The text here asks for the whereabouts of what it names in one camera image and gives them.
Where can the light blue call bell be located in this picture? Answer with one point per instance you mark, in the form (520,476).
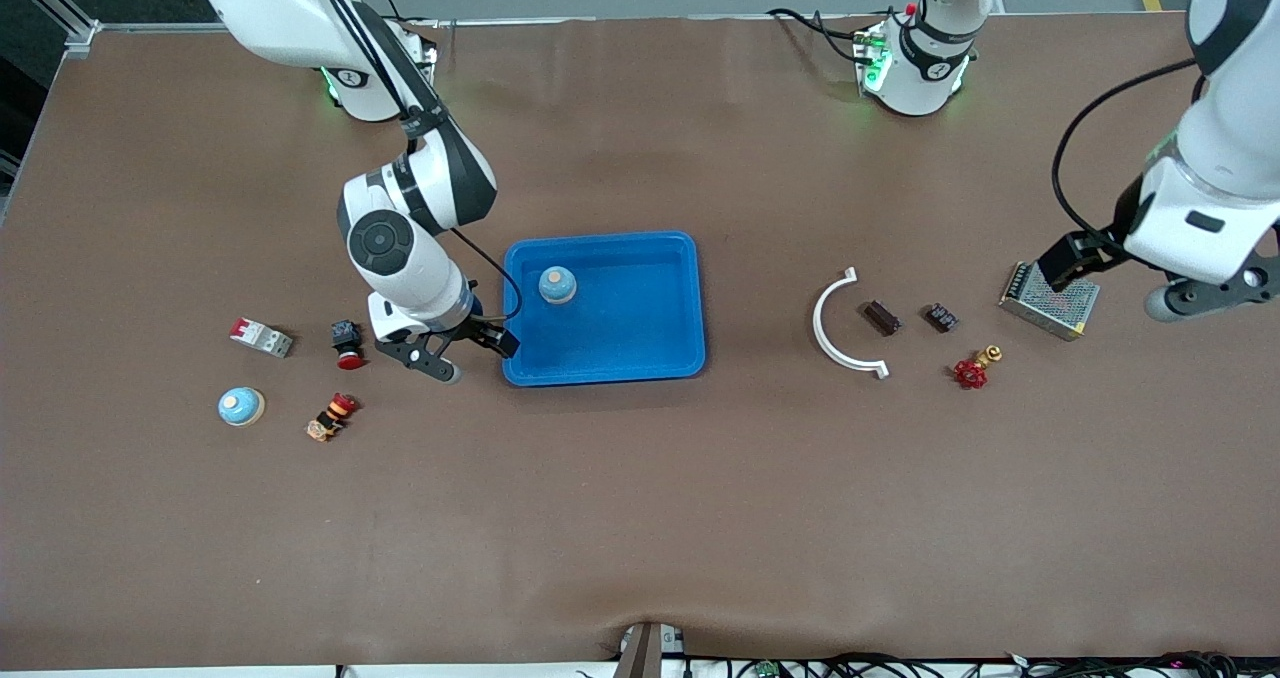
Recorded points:
(240,406)
(557,285)

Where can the small black terminal block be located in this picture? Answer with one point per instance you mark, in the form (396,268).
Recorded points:
(940,317)

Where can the brown black relay block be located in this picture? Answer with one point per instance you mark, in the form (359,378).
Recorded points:
(882,317)

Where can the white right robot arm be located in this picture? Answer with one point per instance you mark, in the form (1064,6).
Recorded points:
(280,8)

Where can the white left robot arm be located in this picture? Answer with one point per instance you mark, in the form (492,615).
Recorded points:
(1230,138)

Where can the metal mesh power supply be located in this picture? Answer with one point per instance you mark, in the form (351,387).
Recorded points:
(1050,298)

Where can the red button black base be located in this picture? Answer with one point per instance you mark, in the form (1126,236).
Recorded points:
(346,338)

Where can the blue plastic tray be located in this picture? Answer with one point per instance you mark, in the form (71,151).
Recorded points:
(630,328)

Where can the red handwheel brass valve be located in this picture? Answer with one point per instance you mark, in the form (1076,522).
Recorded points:
(968,373)

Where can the red button orange white base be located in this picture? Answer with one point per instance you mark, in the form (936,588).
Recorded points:
(333,416)

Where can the white curved plastic clamp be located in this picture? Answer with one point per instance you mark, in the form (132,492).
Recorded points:
(818,323)

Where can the white circuit breaker red switch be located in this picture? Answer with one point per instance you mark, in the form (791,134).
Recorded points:
(262,338)

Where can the aluminium frame bar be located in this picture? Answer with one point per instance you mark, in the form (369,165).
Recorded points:
(70,20)

